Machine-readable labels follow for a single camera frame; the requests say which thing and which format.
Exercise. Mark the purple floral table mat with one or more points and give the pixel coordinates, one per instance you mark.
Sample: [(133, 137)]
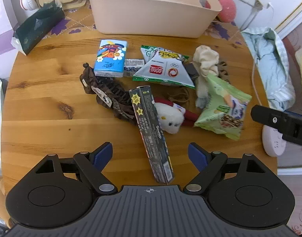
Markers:
[(74, 30)]

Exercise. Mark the long black box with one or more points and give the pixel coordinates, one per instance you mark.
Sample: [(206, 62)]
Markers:
[(151, 133)]

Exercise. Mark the small black box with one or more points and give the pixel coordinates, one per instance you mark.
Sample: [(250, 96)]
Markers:
[(191, 71)]

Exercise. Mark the brown patterned scrunchie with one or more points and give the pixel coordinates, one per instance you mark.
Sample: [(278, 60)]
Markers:
[(91, 81)]

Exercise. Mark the beige plastic storage bin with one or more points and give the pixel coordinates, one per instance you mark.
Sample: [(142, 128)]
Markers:
[(151, 17)]

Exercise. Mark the brown lace hair band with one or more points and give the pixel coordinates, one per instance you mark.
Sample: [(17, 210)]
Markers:
[(223, 72)]

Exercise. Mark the white plush toy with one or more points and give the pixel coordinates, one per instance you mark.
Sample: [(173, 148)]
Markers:
[(169, 118)]

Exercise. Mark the white power strip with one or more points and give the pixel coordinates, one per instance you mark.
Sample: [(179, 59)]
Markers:
[(272, 143)]

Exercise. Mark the round wooden desk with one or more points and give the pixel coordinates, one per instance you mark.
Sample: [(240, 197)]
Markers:
[(42, 118)]

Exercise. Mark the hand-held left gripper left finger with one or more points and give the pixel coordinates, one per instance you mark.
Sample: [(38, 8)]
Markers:
[(104, 154)]

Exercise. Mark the blue cartoon tissue pack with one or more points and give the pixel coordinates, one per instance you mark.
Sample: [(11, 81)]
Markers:
[(111, 56)]

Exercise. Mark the small white blue packet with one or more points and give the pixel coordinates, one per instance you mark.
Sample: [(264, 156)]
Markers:
[(132, 66)]

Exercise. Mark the pink plush ball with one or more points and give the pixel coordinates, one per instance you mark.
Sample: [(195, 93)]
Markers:
[(227, 8)]

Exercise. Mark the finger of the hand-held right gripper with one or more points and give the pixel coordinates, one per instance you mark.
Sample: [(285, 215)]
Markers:
[(267, 117)]

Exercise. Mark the black hair claw clip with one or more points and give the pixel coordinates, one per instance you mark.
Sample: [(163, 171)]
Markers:
[(117, 91)]

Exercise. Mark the white charger plug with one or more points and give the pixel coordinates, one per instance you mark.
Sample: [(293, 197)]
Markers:
[(262, 0)]

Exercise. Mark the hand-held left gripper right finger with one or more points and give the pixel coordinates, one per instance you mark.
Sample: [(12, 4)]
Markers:
[(197, 156)]

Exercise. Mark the light green snack bag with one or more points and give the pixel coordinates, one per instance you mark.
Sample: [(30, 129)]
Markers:
[(222, 113)]

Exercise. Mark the beige cloth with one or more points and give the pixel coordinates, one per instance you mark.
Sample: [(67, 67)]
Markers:
[(205, 59)]

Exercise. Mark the white green snack packet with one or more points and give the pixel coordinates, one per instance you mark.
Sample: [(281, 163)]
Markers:
[(163, 71)]

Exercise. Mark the dark green tissue pack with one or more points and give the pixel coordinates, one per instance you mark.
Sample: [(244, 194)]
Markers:
[(37, 27)]

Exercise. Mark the light blue clothing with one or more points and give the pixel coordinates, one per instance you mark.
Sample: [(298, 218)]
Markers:
[(272, 64)]

